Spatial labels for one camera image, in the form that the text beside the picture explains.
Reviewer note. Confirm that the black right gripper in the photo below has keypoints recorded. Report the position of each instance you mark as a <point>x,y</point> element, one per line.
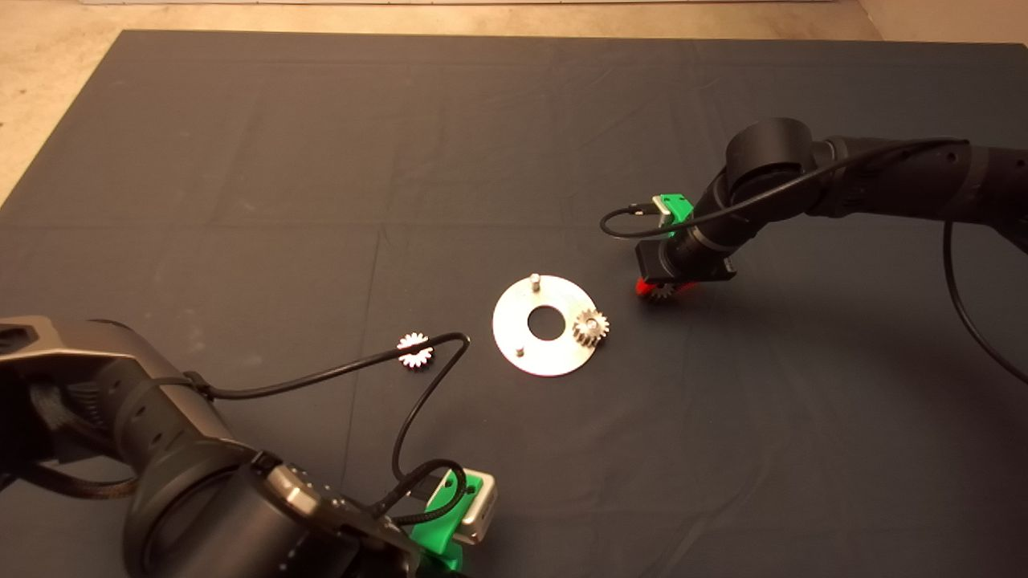
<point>687,261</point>

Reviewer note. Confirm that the small steel planetary gear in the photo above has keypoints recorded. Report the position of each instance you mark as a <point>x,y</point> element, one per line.
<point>661,293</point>
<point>407,359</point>
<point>585,333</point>

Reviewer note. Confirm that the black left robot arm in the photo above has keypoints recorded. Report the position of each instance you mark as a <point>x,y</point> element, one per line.
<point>225,530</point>

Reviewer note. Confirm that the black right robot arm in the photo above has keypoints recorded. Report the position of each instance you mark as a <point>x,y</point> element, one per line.
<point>771,160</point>

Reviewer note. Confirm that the round metal carrier plate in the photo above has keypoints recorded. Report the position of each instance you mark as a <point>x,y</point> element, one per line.
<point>514,321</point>

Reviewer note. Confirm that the dark grey table cloth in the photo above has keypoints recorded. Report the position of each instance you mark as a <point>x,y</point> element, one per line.
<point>321,160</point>

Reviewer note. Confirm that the bright green camera mount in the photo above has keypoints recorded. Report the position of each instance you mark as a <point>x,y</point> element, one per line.
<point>679,210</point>
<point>438,538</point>

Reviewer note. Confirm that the small silver camera box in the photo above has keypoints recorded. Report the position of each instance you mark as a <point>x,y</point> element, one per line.
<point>482,510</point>
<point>660,207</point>

